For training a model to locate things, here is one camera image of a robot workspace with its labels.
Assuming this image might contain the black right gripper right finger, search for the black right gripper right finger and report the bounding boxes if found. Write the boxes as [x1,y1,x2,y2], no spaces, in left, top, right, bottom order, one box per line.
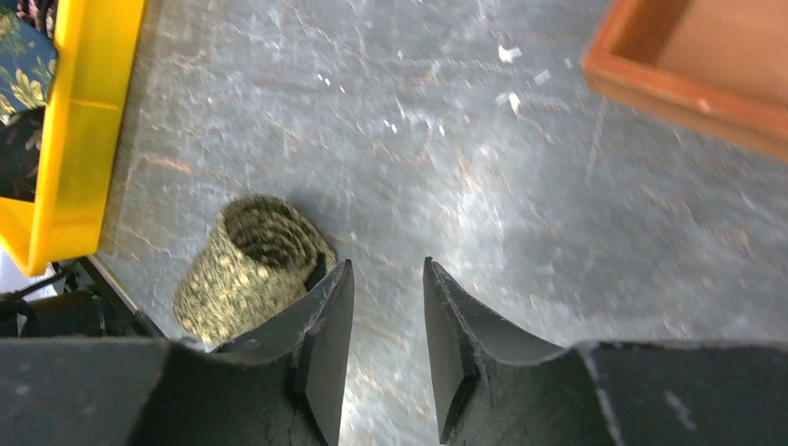
[423,258,787,445]

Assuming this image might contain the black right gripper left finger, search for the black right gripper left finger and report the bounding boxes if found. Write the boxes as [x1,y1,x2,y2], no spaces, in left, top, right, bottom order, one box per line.
[1,260,354,445]

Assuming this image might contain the olive green leaf-pattern tie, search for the olive green leaf-pattern tie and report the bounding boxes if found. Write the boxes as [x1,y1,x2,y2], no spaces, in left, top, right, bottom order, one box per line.
[172,194,337,343]

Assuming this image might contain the yellow plastic bin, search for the yellow plastic bin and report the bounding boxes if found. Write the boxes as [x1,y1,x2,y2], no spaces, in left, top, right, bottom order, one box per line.
[1,1,146,276]

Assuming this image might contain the dark brown-leaf tie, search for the dark brown-leaf tie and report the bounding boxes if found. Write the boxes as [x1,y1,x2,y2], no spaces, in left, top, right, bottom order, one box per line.
[1,109,46,203]

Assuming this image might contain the orange wooden compartment tray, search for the orange wooden compartment tray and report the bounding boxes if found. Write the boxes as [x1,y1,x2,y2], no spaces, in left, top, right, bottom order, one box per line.
[582,1,787,161]

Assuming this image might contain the blue yellow-flower tie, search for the blue yellow-flower tie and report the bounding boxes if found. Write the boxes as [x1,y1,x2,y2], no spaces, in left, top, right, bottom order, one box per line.
[1,1,59,125]

